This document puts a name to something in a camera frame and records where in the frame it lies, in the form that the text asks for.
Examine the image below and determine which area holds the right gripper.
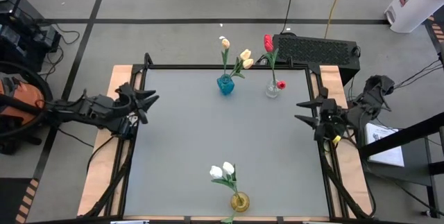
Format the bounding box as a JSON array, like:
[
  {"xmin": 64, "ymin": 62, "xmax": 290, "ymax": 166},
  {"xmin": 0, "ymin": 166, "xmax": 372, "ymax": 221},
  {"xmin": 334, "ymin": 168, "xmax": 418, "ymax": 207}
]
[{"xmin": 294, "ymin": 87, "xmax": 340, "ymax": 141}]

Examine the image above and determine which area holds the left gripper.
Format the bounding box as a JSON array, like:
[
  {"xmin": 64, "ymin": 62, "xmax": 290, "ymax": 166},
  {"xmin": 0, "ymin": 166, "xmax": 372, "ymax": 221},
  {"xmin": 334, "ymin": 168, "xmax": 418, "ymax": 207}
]
[{"xmin": 115, "ymin": 82, "xmax": 160, "ymax": 125}]

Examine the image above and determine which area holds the cream artificial tulip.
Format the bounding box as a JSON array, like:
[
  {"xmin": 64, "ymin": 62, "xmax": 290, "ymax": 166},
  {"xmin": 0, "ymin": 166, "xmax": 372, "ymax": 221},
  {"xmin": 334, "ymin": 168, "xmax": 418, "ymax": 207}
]
[
  {"xmin": 220, "ymin": 37, "xmax": 232, "ymax": 79},
  {"xmin": 231, "ymin": 49, "xmax": 253, "ymax": 79},
  {"xmin": 230, "ymin": 58, "xmax": 255, "ymax": 80}
]

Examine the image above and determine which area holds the clear glass vase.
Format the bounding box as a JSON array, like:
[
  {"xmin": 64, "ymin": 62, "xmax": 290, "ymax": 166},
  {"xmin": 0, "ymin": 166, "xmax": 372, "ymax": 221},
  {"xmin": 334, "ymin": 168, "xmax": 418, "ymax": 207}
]
[{"xmin": 265, "ymin": 78, "xmax": 282, "ymax": 98}]

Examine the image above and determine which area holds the blue glass vase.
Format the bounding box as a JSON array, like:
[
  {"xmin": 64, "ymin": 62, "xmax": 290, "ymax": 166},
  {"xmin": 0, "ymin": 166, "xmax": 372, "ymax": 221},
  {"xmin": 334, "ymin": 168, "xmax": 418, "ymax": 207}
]
[{"xmin": 216, "ymin": 74, "xmax": 236, "ymax": 96}]

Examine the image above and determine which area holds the yellow glass vase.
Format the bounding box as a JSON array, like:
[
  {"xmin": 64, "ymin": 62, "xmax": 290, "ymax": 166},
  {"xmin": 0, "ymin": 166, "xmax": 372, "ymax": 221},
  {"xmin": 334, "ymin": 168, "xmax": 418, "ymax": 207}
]
[{"xmin": 230, "ymin": 191, "xmax": 250, "ymax": 213}]

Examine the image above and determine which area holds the wooden table side board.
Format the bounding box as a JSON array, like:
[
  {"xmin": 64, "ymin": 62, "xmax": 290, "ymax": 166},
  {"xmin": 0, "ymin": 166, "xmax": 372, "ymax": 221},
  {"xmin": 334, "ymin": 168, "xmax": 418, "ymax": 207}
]
[
  {"xmin": 76, "ymin": 64, "xmax": 135, "ymax": 217},
  {"xmin": 318, "ymin": 64, "xmax": 374, "ymax": 217}
]

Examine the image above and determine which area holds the black perforated computer case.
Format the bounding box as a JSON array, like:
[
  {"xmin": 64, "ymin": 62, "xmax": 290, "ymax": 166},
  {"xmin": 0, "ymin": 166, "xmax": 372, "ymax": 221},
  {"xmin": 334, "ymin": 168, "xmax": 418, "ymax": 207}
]
[{"xmin": 269, "ymin": 33, "xmax": 361, "ymax": 86}]

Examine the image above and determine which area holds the white paper manual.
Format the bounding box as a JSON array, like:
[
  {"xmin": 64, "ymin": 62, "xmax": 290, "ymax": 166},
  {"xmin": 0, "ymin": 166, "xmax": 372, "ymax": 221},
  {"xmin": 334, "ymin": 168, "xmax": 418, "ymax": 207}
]
[{"xmin": 364, "ymin": 123, "xmax": 406, "ymax": 168}]

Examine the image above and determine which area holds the black metal stand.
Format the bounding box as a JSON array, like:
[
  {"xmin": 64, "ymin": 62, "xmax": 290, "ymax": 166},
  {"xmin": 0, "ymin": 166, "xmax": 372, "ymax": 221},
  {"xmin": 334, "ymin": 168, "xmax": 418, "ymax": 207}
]
[{"xmin": 359, "ymin": 111, "xmax": 444, "ymax": 218}]

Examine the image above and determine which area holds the orange and black vacuum cleaner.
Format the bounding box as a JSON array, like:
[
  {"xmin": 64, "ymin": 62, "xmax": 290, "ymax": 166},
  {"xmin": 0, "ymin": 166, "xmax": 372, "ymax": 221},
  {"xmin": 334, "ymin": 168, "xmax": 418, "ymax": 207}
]
[{"xmin": 0, "ymin": 60, "xmax": 55, "ymax": 155}]

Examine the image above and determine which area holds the white bin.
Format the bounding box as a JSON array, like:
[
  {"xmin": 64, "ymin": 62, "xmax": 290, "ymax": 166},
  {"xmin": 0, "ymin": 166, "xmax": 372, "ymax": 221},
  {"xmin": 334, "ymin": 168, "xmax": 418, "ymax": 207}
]
[{"xmin": 384, "ymin": 0, "xmax": 444, "ymax": 34}]

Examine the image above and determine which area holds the black metal table frame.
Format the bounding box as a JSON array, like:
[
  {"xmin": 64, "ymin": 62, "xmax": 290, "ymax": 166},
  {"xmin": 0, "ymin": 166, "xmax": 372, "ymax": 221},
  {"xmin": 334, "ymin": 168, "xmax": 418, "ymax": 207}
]
[{"xmin": 81, "ymin": 52, "xmax": 377, "ymax": 224}]

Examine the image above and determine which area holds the black floor cable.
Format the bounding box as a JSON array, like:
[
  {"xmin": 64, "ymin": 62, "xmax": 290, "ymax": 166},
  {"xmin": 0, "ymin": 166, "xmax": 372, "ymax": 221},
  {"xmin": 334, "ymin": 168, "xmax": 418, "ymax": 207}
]
[{"xmin": 280, "ymin": 0, "xmax": 298, "ymax": 34}]

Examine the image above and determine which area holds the yellow floor cable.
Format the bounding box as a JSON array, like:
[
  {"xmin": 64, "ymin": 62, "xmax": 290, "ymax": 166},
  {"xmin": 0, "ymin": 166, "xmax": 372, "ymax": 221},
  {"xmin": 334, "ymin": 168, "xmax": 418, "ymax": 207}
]
[{"xmin": 324, "ymin": 0, "xmax": 348, "ymax": 40}]

